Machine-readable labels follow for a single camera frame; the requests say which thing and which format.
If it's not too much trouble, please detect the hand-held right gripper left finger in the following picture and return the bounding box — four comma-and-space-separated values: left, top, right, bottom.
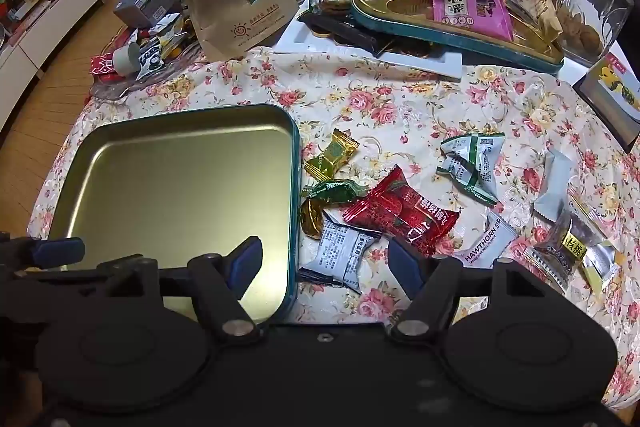
97, 236, 263, 345

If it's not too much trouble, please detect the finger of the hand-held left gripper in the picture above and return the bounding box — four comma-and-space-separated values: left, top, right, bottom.
0, 232, 86, 270

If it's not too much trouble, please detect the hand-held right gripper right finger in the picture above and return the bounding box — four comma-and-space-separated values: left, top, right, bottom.
387, 237, 576, 343

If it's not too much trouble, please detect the red snack packet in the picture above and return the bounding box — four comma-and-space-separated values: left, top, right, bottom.
342, 165, 461, 258

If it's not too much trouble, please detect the white black-print snack packet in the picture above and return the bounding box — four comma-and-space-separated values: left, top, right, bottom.
299, 209, 382, 294

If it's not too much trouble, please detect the gold foil candy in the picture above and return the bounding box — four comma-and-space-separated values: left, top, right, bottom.
299, 197, 328, 239

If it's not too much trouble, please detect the white snack packet black lettering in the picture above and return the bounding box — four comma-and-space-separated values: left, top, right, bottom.
450, 212, 531, 269

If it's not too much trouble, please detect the green foil candy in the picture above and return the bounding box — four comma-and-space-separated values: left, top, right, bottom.
300, 179, 371, 208

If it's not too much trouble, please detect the teal tin tray gold inside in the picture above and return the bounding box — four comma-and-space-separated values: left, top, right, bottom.
47, 103, 301, 324

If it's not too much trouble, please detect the white green-stripe snack packet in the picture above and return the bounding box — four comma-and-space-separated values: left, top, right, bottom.
436, 133, 506, 206

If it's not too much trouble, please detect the gold green candy packet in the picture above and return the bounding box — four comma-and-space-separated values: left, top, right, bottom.
304, 130, 360, 180

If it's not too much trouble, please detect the silver gold snack packet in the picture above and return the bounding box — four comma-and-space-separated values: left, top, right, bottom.
532, 207, 626, 295

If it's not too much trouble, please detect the plain grey-white snack packet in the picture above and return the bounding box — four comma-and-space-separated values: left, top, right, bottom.
532, 150, 576, 223

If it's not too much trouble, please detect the floral tablecloth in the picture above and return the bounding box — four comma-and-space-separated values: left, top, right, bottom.
27, 47, 640, 410

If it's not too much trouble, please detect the white tape roll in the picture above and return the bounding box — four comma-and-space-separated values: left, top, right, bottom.
112, 42, 143, 75

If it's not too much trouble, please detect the white flat board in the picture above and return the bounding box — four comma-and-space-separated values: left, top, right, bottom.
272, 14, 463, 82

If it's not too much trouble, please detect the white cabinet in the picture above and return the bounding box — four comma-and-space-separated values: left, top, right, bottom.
0, 0, 108, 128

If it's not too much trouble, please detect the pile of small snack packets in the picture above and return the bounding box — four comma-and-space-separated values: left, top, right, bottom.
90, 14, 201, 82

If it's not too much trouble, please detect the dark chocolate packet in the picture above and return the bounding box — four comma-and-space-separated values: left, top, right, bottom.
297, 12, 378, 52

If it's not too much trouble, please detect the teal heart-shaped tin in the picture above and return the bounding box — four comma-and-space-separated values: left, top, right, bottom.
350, 0, 566, 75

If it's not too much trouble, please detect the grey cardboard box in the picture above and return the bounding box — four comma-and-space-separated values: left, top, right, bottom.
112, 0, 186, 30

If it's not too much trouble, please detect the pink snack packet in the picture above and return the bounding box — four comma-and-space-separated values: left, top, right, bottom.
431, 0, 515, 42

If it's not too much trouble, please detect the yellow print box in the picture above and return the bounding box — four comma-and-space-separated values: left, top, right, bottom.
572, 52, 640, 152

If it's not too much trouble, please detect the tan snack packet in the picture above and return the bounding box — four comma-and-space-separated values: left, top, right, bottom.
520, 0, 563, 45

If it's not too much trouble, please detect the clear plastic jar of walnuts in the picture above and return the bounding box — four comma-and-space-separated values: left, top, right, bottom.
555, 0, 635, 68

